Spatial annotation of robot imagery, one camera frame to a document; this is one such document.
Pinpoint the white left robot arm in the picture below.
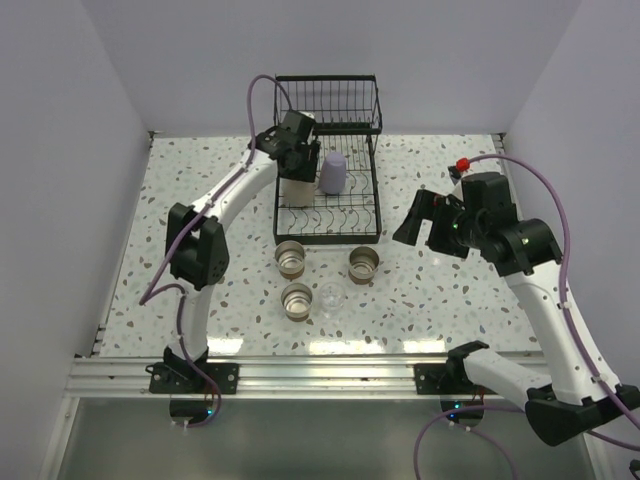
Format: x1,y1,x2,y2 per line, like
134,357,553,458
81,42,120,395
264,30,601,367
139,110,320,395

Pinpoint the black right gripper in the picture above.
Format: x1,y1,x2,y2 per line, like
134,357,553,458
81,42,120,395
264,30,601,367
394,188,486,259

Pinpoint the beige plastic cup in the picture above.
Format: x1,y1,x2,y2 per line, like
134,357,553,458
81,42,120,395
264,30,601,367
280,179,316,208

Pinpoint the clear glass cup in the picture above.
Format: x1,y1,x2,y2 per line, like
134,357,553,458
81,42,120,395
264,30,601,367
319,282,346,320

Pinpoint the black wire dish rack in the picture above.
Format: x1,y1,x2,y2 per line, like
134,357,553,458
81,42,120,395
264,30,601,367
273,74,383,245

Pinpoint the black base bracket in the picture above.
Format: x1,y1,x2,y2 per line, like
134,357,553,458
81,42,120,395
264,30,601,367
145,362,240,395
413,363,479,396

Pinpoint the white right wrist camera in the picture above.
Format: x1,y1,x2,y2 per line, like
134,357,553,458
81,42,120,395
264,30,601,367
447,157,471,200

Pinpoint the aluminium corner rail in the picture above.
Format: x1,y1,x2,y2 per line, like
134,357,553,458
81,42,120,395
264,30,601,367
491,132,506,154

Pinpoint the lilac plastic cup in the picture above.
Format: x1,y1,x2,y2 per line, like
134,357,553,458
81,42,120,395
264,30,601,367
319,151,347,195

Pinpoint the black left base bracket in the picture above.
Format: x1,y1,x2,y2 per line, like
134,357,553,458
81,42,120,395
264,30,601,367
145,362,240,395

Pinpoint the steel cup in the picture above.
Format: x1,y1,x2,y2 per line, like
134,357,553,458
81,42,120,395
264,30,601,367
274,240,305,280
280,283,313,322
348,246,380,285

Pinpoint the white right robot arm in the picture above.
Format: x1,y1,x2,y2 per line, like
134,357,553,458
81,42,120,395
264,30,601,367
393,172,639,446

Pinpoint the aluminium front mounting rail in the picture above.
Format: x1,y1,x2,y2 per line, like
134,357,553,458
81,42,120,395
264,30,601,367
64,353,446,400

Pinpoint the black right base bracket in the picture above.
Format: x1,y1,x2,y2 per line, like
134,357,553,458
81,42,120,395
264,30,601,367
413,363,479,396

